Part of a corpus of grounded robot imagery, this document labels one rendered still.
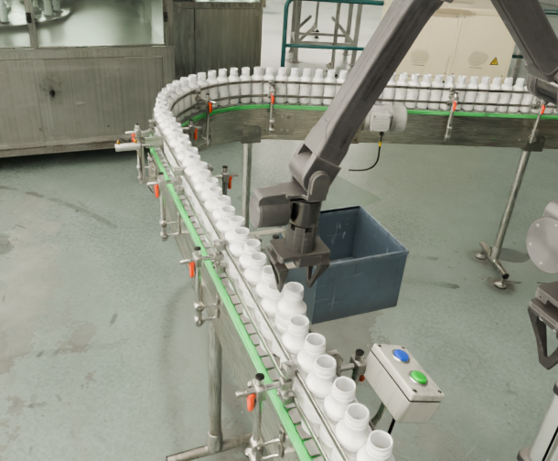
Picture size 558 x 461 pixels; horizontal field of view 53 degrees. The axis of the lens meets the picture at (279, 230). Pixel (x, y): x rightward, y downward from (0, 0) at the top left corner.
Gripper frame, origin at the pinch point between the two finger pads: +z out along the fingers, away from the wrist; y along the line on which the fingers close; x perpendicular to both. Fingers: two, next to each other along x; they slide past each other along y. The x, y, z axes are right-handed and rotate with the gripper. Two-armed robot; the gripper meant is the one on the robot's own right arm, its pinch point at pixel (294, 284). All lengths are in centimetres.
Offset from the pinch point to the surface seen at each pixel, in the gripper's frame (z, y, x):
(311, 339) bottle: 5.1, 0.3, 10.4
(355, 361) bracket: 11.0, -9.0, 12.6
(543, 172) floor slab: 108, -348, -238
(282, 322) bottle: 7.2, 2.6, 2.0
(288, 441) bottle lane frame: 23.8, 5.4, 16.8
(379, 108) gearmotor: 13, -106, -141
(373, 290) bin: 37, -48, -38
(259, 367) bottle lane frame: 20.8, 5.4, -0.5
